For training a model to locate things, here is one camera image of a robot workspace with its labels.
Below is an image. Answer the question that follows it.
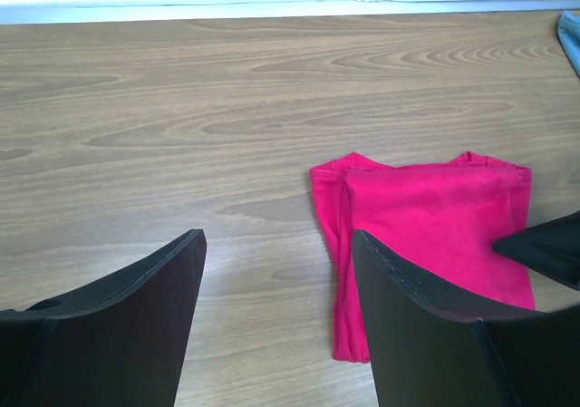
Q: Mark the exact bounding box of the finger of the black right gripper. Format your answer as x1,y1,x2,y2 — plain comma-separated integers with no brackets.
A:
492,212,579,289

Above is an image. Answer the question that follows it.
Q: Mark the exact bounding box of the aluminium frame rail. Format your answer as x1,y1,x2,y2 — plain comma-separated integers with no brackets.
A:
1,0,579,24

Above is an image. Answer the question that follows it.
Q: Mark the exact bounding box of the grey blue folded t shirt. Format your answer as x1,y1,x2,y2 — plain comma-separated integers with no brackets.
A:
556,11,580,76

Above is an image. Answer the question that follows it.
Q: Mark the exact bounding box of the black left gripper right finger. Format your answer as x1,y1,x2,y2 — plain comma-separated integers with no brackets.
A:
353,230,579,406

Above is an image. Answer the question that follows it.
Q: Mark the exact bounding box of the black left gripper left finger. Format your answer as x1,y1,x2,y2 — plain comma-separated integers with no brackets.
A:
1,229,207,406

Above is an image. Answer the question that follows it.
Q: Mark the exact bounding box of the magenta t shirt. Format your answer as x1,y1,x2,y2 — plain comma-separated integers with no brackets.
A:
310,152,536,363

